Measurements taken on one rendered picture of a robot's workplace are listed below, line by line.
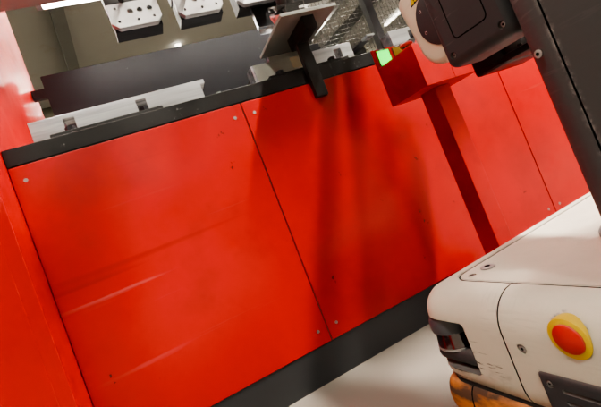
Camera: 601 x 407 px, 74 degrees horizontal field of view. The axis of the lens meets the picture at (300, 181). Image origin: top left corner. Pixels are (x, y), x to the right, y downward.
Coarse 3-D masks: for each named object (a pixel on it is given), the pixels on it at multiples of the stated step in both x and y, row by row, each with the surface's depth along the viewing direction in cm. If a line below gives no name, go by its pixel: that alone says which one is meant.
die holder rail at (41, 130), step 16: (144, 96) 120; (160, 96) 121; (176, 96) 123; (192, 96) 124; (80, 112) 114; (96, 112) 115; (112, 112) 116; (128, 112) 118; (32, 128) 109; (48, 128) 111
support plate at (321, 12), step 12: (288, 12) 111; (300, 12) 112; (312, 12) 115; (324, 12) 118; (276, 24) 114; (288, 24) 116; (276, 36) 121; (288, 36) 125; (312, 36) 132; (264, 48) 129; (276, 48) 131; (288, 48) 135
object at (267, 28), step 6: (264, 6) 139; (270, 6) 140; (252, 12) 137; (258, 12) 138; (264, 12) 139; (270, 12) 139; (258, 18) 138; (264, 18) 138; (258, 24) 137; (264, 24) 138; (270, 24) 139; (264, 30) 138; (270, 30) 139
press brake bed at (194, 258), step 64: (192, 128) 111; (256, 128) 116; (320, 128) 123; (384, 128) 130; (512, 128) 146; (64, 192) 99; (128, 192) 103; (192, 192) 108; (256, 192) 113; (320, 192) 119; (384, 192) 126; (448, 192) 133; (512, 192) 142; (576, 192) 151; (64, 256) 97; (128, 256) 101; (192, 256) 106; (256, 256) 111; (320, 256) 116; (384, 256) 123; (448, 256) 130; (64, 320) 94; (128, 320) 99; (192, 320) 103; (256, 320) 108; (320, 320) 113; (384, 320) 120; (128, 384) 96; (192, 384) 101; (256, 384) 106; (320, 384) 111
